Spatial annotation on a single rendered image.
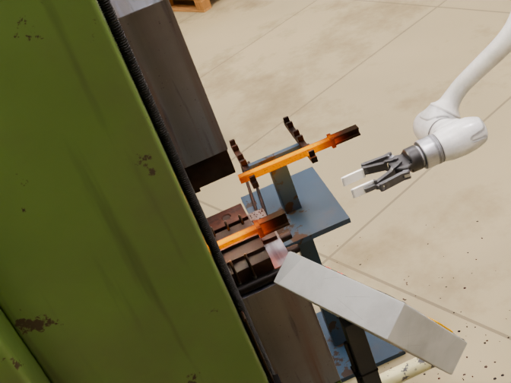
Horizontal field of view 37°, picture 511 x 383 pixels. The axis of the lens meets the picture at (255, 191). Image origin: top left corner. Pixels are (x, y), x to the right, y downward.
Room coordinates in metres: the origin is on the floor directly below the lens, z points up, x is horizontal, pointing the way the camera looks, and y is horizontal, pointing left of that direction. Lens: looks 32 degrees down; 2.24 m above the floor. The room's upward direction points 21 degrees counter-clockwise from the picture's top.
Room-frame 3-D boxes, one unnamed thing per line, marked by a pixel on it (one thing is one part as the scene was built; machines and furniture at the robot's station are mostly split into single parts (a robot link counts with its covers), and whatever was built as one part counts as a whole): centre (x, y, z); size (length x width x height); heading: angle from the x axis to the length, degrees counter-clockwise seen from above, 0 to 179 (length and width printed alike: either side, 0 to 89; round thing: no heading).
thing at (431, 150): (1.87, -0.51, 1.00); 0.09 x 0.06 x 0.09; 5
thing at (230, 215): (1.97, 0.11, 0.95); 0.12 x 0.09 x 0.07; 95
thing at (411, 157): (1.86, -0.44, 1.00); 0.09 x 0.08 x 0.07; 95
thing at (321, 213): (2.30, -0.10, 0.70); 0.40 x 0.30 x 0.02; 4
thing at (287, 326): (1.83, 0.26, 0.69); 0.56 x 0.38 x 0.45; 95
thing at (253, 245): (1.78, 0.25, 0.96); 0.42 x 0.20 x 0.09; 95
